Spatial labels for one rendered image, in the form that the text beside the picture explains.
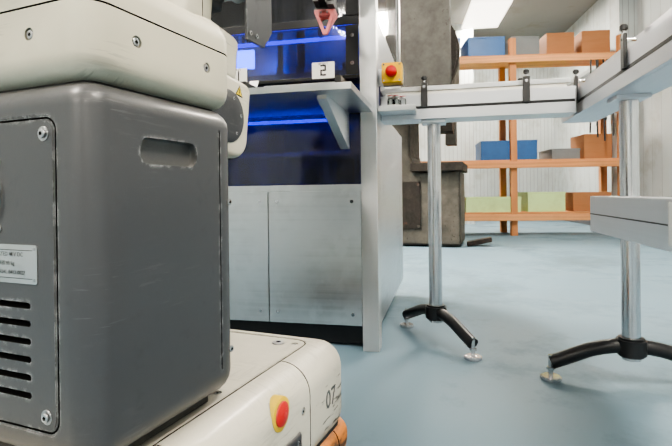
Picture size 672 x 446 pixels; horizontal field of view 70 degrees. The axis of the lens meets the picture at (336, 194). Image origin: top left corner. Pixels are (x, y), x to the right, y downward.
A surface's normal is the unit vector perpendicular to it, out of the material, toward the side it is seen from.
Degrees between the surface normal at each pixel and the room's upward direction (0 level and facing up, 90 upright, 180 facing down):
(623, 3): 90
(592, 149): 90
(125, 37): 90
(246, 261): 90
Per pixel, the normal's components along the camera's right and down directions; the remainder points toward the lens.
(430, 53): -0.31, 0.00
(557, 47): -0.08, 0.00
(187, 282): 0.92, -0.01
